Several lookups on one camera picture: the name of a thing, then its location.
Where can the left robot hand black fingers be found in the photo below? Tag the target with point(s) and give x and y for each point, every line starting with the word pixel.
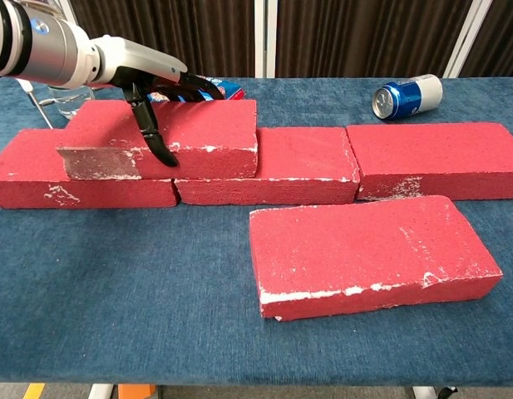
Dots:
pixel 139 58

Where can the red brick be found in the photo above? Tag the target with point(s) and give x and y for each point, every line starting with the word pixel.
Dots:
pixel 430 154
pixel 27 166
pixel 364 253
pixel 306 154
pixel 206 124

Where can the left robot arm silver white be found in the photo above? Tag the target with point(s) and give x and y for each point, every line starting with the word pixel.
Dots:
pixel 36 41

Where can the dark brown pleated curtain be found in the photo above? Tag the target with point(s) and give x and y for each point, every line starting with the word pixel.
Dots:
pixel 356 33
pixel 198 25
pixel 509 33

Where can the clear plastic water bottle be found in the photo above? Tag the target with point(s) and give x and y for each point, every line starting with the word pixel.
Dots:
pixel 69 104

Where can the blue red snack bag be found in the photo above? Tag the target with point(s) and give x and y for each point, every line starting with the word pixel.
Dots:
pixel 233 89

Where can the blue fabric table cover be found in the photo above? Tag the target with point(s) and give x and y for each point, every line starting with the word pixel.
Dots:
pixel 135 291

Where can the blue silver soda can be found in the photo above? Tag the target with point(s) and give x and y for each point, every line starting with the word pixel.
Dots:
pixel 405 97

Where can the small orange object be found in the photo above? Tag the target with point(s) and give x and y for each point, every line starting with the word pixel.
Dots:
pixel 135 392

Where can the small black object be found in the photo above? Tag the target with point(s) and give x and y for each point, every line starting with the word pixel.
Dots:
pixel 449 392

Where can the white partition frame post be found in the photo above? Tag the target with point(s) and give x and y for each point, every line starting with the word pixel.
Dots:
pixel 67 6
pixel 468 37
pixel 265 37

